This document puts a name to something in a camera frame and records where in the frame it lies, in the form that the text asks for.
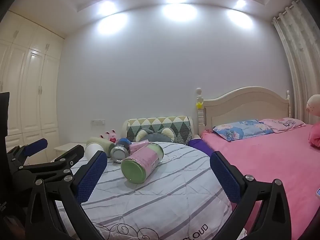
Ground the pink bed sheet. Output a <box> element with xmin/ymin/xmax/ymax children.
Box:
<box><xmin>200</xmin><ymin>124</ymin><xmax>320</xmax><ymax>240</ymax></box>

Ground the white nightstand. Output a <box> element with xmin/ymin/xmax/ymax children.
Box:
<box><xmin>54</xmin><ymin>142</ymin><xmax>87</xmax><ymax>160</ymax></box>

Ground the blue printed pillow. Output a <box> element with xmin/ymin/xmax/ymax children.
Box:
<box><xmin>212</xmin><ymin>119</ymin><xmax>273</xmax><ymax>141</ymax></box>

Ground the cream wooden headboard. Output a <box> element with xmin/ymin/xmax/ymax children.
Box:
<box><xmin>195</xmin><ymin>86</ymin><xmax>292</xmax><ymax>137</ymax></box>

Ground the cream wardrobe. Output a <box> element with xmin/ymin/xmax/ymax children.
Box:
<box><xmin>0</xmin><ymin>10</ymin><xmax>65</xmax><ymax>153</ymax></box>

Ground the white striped quilt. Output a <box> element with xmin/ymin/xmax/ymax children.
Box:
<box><xmin>54</xmin><ymin>141</ymin><xmax>248</xmax><ymax>240</ymax></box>

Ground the green and white cup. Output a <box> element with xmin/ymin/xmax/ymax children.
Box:
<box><xmin>84</xmin><ymin>136</ymin><xmax>115</xmax><ymax>159</ymax></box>

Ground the pink plush rabbit toy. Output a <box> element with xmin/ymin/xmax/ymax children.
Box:
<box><xmin>99</xmin><ymin>129</ymin><xmax>119</xmax><ymax>143</ymax></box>

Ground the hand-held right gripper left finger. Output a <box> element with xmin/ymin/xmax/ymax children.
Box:
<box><xmin>25</xmin><ymin>151</ymin><xmax>108</xmax><ymax>240</ymax></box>

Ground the purple cloth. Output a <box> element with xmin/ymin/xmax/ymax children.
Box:
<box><xmin>187</xmin><ymin>137</ymin><xmax>215</xmax><ymax>158</ymax></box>

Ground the white curtain rod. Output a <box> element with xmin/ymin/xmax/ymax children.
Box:
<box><xmin>274</xmin><ymin>0</ymin><xmax>300</xmax><ymax>22</ymax></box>

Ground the large pink and green cup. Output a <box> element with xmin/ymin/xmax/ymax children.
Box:
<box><xmin>121</xmin><ymin>142</ymin><xmax>164</xmax><ymax>184</ymax></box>

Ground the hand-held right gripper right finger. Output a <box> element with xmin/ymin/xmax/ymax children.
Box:
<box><xmin>209</xmin><ymin>151</ymin><xmax>292</xmax><ymax>240</ymax></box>

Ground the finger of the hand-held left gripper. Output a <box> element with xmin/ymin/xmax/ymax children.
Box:
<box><xmin>12</xmin><ymin>144</ymin><xmax>85</xmax><ymax>183</ymax></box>
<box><xmin>6</xmin><ymin>138</ymin><xmax>48</xmax><ymax>167</ymax></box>

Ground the diamond patterned headboard cover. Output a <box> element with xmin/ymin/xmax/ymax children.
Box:
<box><xmin>125</xmin><ymin>116</ymin><xmax>193</xmax><ymax>141</ymax></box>

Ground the blue steel cup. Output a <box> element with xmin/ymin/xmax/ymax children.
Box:
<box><xmin>110</xmin><ymin>145</ymin><xmax>130</xmax><ymax>164</ymax></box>

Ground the pale patterned curtain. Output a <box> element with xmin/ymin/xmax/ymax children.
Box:
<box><xmin>272</xmin><ymin>0</ymin><xmax>320</xmax><ymax>125</ymax></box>

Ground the small pink cup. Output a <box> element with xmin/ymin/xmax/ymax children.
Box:
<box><xmin>129</xmin><ymin>141</ymin><xmax>150</xmax><ymax>155</ymax></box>

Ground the pink cushion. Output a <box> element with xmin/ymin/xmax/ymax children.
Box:
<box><xmin>308</xmin><ymin>122</ymin><xmax>320</xmax><ymax>147</ymax></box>

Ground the pink printed pillow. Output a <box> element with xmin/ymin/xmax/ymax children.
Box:
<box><xmin>259</xmin><ymin>117</ymin><xmax>306</xmax><ymax>133</ymax></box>

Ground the pink plush pig toy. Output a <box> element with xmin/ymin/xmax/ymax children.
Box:
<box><xmin>305</xmin><ymin>94</ymin><xmax>320</xmax><ymax>117</ymax></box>

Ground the grey bear plush pillow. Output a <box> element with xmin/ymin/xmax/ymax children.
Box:
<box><xmin>135</xmin><ymin>127</ymin><xmax>175</xmax><ymax>143</ymax></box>

